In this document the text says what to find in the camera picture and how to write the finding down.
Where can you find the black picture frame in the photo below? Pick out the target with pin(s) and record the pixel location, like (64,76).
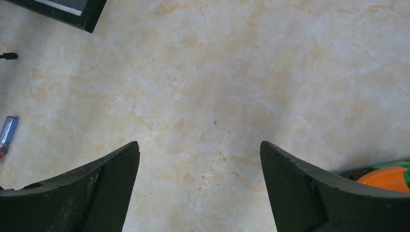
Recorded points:
(82,14)

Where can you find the orange green tape dispenser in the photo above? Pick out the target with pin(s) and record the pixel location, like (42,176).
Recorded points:
(394,176)

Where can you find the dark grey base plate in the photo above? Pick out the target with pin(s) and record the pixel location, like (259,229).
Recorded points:
(356,173)

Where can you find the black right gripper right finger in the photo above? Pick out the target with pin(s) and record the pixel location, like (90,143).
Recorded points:
(307,198)

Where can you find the blue red screwdriver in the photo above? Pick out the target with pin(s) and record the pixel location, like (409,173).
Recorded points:
(7,135)

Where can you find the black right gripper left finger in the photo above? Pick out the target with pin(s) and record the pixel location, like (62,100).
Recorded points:
(91,198)

